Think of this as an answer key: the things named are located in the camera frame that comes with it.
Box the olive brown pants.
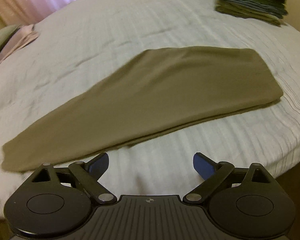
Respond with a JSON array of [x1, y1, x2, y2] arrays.
[[1, 46, 283, 172]]

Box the mauve pillow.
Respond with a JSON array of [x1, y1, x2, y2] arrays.
[[0, 24, 39, 64]]

